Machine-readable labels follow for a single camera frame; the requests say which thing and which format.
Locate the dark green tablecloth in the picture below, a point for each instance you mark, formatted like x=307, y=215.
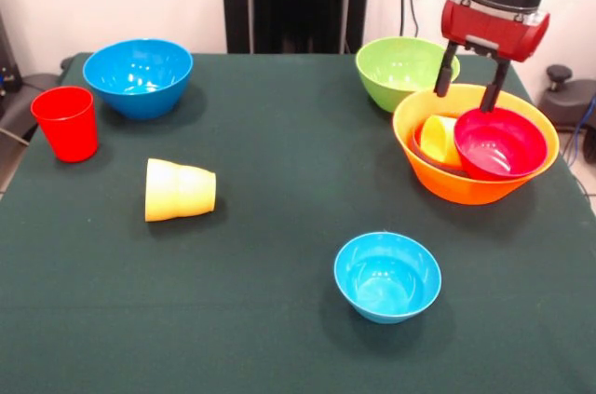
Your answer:
x=233, y=310

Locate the large blue bowl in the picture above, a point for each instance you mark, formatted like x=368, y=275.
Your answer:
x=135, y=86

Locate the orange-yellow cup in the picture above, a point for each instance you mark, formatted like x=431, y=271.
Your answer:
x=200, y=194

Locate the yellow cup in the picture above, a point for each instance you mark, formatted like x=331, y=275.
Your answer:
x=440, y=142
x=160, y=191

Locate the large orange-yellow bowl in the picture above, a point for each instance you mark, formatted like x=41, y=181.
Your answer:
x=465, y=194

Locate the large green bowl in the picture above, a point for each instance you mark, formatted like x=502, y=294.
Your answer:
x=400, y=82

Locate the small magenta bowl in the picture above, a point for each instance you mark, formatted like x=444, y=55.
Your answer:
x=498, y=142

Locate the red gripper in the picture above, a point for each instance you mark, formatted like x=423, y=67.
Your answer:
x=493, y=31

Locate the small light blue bowl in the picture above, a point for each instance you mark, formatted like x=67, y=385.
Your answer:
x=386, y=277

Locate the red cup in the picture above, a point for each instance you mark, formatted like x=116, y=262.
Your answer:
x=65, y=133

